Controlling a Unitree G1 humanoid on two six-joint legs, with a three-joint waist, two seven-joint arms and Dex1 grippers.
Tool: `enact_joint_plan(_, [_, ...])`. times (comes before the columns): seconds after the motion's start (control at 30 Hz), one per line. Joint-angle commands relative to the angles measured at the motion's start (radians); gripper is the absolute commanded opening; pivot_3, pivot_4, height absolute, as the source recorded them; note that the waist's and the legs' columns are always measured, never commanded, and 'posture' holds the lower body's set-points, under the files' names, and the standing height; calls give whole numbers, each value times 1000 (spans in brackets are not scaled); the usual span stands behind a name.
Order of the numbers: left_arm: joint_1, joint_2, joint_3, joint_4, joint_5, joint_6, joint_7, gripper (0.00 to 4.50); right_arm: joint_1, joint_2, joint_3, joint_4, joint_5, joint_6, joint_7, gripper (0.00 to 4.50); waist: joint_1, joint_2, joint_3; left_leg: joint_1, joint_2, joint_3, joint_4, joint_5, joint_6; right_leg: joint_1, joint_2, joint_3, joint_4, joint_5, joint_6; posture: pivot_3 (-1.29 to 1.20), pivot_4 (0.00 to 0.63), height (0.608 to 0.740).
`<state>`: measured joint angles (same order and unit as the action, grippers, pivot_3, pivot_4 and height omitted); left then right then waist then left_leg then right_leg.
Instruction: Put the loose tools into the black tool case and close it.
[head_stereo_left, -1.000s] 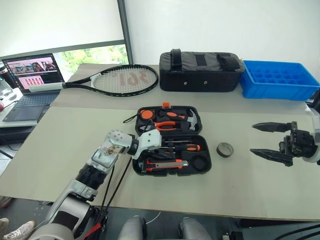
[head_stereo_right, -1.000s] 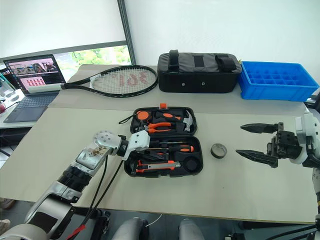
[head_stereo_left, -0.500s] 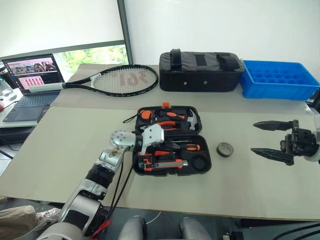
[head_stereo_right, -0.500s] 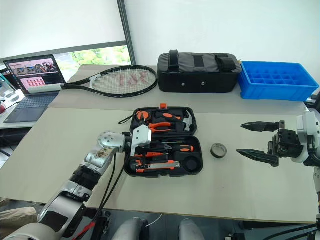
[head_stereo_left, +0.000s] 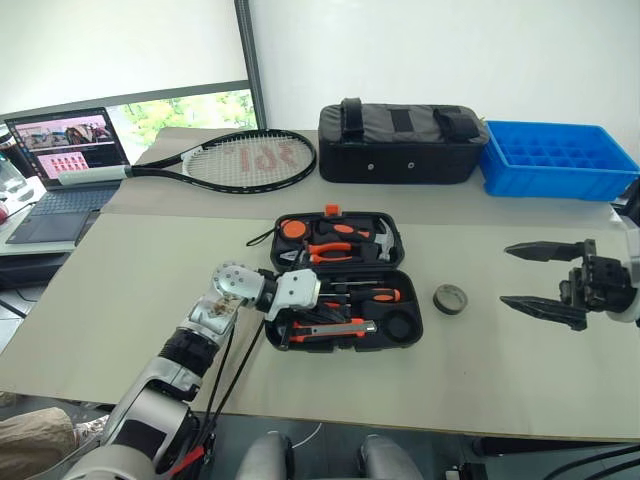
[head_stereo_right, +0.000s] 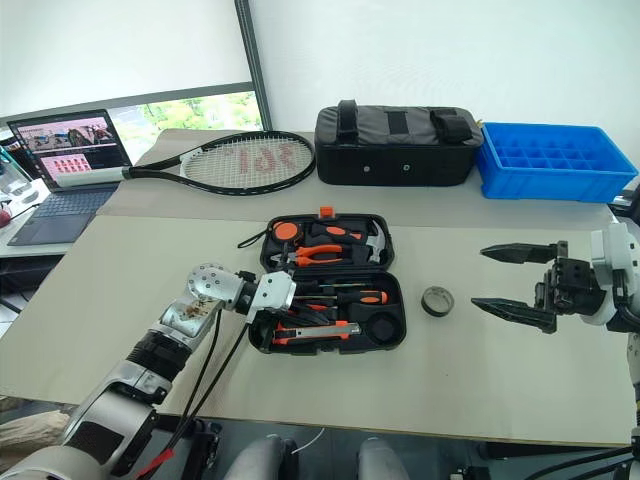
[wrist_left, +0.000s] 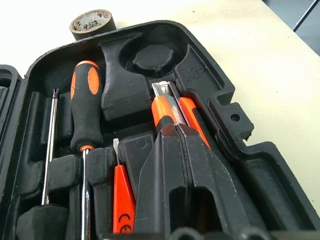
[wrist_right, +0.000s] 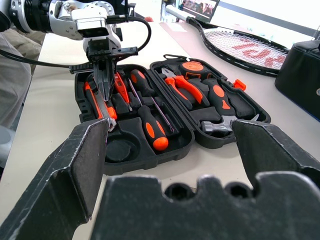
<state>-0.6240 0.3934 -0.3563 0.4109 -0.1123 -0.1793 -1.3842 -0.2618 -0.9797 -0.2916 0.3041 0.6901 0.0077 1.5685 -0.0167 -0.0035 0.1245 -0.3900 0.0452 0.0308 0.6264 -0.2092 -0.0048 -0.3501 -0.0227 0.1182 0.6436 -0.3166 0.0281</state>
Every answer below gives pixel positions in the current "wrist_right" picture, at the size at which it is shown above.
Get grey rounded shape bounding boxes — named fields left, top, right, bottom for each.
left=0, top=124, right=15, bottom=166

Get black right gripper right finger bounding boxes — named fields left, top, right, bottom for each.
left=231, top=119, right=320, bottom=187

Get orange black handled screwdriver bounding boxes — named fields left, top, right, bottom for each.
left=129, top=69, right=175, bottom=134
left=127, top=77, right=170, bottom=152

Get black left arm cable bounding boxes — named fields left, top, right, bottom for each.
left=105, top=14, right=153, bottom=55
left=0, top=48, right=76, bottom=69

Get claw hammer orange black handle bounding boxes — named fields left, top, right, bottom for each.
left=200, top=78, right=261, bottom=137

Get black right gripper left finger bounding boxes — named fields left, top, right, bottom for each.
left=0, top=117, right=110, bottom=240

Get open laptop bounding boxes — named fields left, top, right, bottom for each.
left=180, top=0, right=221, bottom=24

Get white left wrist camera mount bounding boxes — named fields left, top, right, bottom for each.
left=70, top=8, right=124, bottom=50

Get orange black utility knife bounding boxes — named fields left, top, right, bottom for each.
left=82, top=80, right=119, bottom=132

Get black white tennis racket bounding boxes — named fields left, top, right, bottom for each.
left=164, top=4, right=291, bottom=77

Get orange voltage tester pen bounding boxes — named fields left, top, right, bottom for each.
left=113, top=72, right=134, bottom=112

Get orange black tape measure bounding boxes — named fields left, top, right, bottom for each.
left=162, top=53, right=214, bottom=80

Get brown cloth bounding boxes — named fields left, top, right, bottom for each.
left=0, top=26, right=47, bottom=129

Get black tool case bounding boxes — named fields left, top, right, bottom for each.
left=74, top=53, right=272, bottom=176

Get dark grey window frame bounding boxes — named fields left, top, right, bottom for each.
left=219, top=0, right=320, bottom=41

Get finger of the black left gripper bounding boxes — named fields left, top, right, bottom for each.
left=93, top=63, right=109, bottom=102
left=104, top=59, right=117, bottom=101

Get orange handled pliers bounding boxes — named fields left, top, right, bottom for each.
left=160, top=66, right=211, bottom=110

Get black fabric bag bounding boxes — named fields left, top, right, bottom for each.
left=274, top=39, right=320, bottom=116

